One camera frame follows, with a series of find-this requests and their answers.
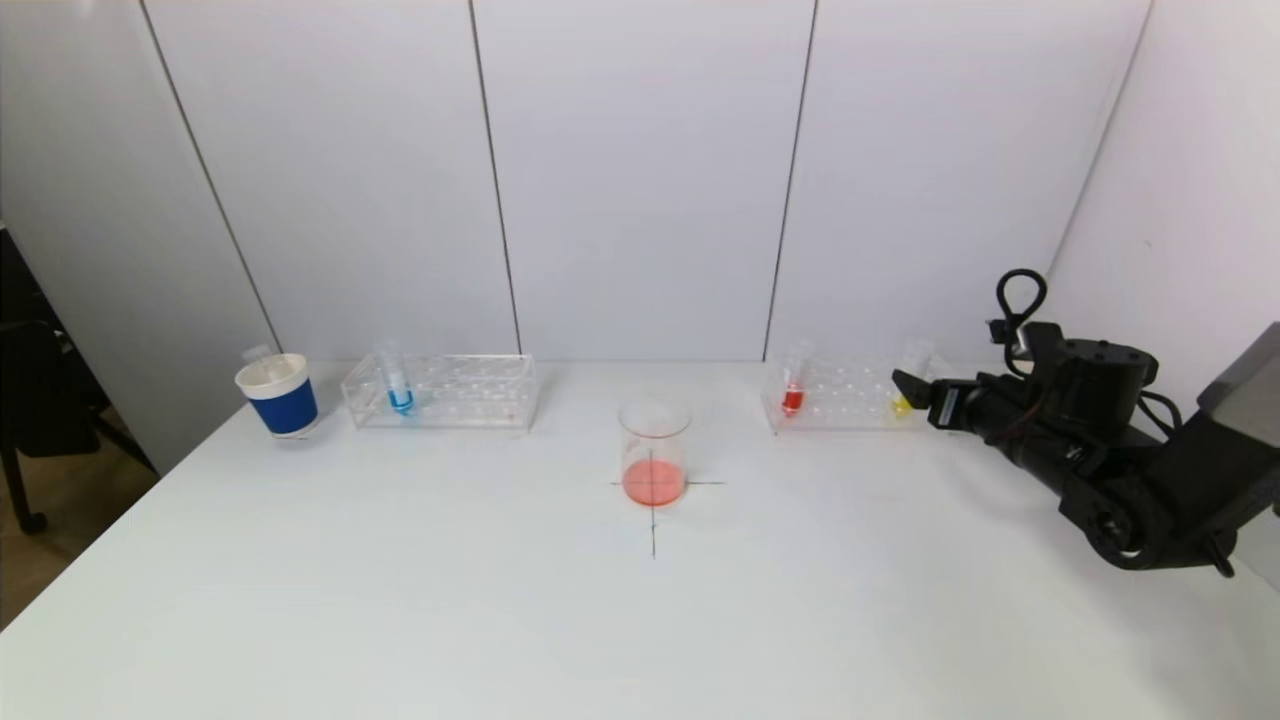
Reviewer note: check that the clear acrylic test tube rack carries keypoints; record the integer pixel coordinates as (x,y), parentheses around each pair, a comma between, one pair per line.
(840,395)
(460,395)

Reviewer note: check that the clear glass beaker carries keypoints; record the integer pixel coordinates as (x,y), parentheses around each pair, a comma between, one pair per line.
(655,480)

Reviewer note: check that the test tube with blue pigment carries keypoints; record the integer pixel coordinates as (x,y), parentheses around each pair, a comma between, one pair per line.
(400,400)

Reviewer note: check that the test tube with orange pigment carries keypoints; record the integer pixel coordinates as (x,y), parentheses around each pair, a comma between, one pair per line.
(258,354)

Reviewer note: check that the test tube with red pigment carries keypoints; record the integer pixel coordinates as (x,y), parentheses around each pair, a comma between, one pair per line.
(792,400)

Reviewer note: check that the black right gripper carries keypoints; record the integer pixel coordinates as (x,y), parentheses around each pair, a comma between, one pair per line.
(946,404)

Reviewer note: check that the blue sleeve white paper cup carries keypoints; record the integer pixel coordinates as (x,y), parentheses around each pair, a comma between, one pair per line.
(285,410)

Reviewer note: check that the test tube with yellow pigment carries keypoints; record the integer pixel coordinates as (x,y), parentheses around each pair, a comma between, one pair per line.
(915,355)

